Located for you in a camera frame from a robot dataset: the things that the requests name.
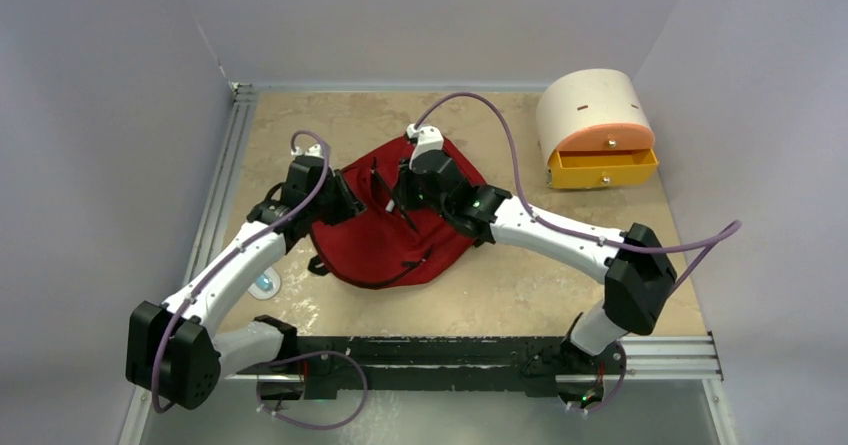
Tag red student backpack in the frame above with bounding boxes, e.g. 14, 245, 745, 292
308, 137, 491, 290

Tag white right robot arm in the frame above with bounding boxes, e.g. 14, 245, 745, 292
395, 151, 677, 372

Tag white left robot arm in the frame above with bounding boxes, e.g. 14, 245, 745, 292
125, 148, 364, 410

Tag white blue oval case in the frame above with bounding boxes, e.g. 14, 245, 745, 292
248, 270, 281, 300

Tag cream rounded drawer cabinet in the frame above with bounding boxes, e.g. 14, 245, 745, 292
535, 68, 656, 165

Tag orange upper drawer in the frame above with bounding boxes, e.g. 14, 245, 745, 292
538, 123, 655, 162

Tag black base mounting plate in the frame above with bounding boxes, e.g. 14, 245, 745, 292
233, 335, 627, 400

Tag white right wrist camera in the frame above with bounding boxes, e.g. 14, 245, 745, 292
405, 124, 444, 170

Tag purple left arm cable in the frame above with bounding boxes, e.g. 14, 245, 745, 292
150, 130, 370, 431

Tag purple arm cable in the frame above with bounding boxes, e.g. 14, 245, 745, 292
407, 92, 743, 415
150, 130, 370, 431

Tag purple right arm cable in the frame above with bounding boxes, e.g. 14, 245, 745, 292
407, 92, 743, 415

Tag aluminium frame rails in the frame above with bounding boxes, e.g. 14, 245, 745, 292
117, 82, 740, 445

